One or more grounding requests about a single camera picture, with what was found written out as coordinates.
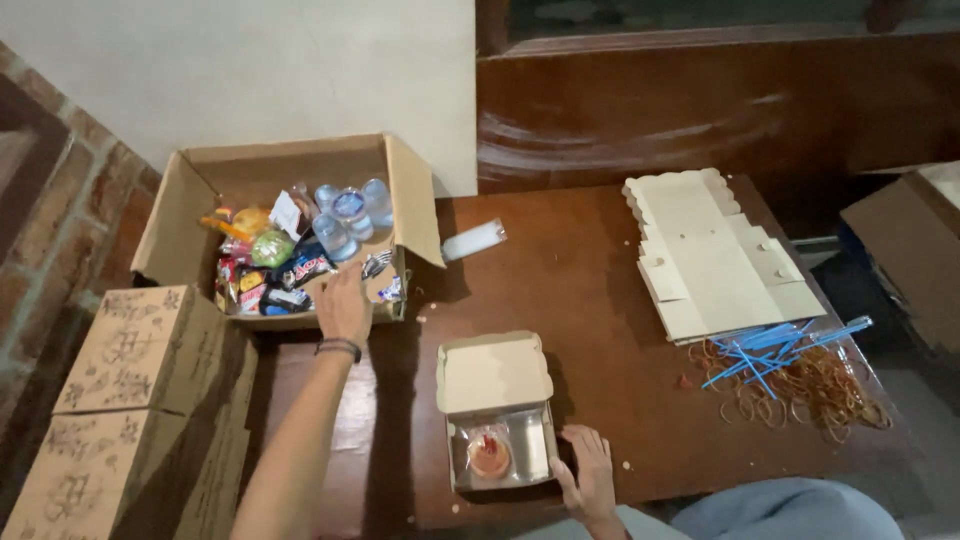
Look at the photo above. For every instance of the black snack packet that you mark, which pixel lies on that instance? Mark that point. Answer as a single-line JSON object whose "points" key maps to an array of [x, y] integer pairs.
{"points": [[285, 301]]}

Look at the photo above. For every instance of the clear sealed water cup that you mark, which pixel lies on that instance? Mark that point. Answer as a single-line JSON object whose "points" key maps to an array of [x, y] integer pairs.
{"points": [[334, 237], [351, 212], [324, 196], [379, 202]]}

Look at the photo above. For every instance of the blue white candy packet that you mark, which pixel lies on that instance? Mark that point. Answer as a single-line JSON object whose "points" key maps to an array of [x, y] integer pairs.
{"points": [[391, 289]]}

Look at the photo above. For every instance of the stack of flat cardboard boxes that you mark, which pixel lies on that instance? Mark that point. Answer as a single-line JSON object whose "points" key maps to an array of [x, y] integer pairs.
{"points": [[712, 255]]}

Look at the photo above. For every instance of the dark wooden bench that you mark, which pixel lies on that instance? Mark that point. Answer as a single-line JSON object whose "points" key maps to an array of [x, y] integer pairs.
{"points": [[712, 105]]}

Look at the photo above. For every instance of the pile of rubber bands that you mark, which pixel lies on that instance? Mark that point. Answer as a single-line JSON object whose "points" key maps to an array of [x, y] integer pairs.
{"points": [[810, 390]]}

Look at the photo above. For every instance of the yellow wrapped bun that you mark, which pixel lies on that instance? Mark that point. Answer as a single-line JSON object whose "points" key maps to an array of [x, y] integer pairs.
{"points": [[251, 220]]}

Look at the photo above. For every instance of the white snack packet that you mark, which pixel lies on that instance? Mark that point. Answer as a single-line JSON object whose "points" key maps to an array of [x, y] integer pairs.
{"points": [[289, 213]]}

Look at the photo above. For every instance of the clear plastic sleeve packet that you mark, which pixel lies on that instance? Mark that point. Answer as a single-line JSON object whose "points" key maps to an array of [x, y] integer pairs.
{"points": [[472, 240]]}

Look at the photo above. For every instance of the printed closed cardboard box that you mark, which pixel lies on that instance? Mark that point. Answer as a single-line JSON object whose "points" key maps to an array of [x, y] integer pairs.
{"points": [[142, 352], [97, 480]]}

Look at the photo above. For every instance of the orange snack packet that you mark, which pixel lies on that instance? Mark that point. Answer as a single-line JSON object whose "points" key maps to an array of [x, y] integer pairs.
{"points": [[219, 226]]}

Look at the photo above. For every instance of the striped wafer packet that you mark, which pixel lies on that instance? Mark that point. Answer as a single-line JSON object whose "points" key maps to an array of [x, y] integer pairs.
{"points": [[377, 263]]}

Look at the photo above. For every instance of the person's left hand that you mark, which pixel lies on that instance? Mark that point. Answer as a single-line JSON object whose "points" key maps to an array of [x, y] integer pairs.
{"points": [[343, 304]]}

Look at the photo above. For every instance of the person's right hand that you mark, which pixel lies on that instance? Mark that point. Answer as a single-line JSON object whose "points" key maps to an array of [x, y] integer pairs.
{"points": [[592, 480]]}

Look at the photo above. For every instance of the person's left fingers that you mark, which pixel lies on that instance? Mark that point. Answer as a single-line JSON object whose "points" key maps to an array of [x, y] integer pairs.
{"points": [[354, 276]]}

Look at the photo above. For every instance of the green wrapped bun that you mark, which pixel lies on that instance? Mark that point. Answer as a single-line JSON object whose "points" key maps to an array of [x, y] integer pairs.
{"points": [[271, 248]]}

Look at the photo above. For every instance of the pile of blue straws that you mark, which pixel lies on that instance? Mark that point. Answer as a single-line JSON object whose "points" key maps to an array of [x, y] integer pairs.
{"points": [[772, 349]]}

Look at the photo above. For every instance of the wrapped orange cake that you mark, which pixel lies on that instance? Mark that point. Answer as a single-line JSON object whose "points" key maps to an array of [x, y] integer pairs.
{"points": [[488, 452]]}

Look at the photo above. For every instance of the small cardboard snack box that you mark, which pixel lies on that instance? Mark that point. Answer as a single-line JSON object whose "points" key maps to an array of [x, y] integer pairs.
{"points": [[496, 409]]}

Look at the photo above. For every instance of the red snack packet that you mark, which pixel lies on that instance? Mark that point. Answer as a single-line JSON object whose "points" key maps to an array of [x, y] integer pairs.
{"points": [[250, 291]]}

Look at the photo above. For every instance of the plain brown cardboard carton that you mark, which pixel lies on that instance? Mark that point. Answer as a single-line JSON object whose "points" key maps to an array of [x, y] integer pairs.
{"points": [[911, 247]]}

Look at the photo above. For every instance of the large open cardboard carton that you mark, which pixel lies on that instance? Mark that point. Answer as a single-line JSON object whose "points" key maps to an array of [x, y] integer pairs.
{"points": [[225, 187]]}

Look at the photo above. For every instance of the dark blue chocolate bar packet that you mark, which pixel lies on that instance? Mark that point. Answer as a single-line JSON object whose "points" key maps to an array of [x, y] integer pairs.
{"points": [[306, 268]]}

